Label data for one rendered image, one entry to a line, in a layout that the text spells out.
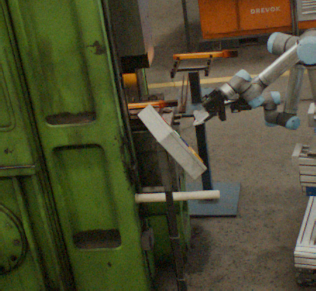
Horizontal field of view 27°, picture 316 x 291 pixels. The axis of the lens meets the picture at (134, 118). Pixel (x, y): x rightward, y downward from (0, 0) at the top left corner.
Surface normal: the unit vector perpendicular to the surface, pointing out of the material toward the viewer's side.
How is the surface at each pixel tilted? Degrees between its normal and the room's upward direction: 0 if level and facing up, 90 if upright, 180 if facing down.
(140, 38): 90
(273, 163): 0
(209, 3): 90
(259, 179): 0
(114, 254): 90
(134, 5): 90
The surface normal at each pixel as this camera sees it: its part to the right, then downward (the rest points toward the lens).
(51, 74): -0.15, 0.43
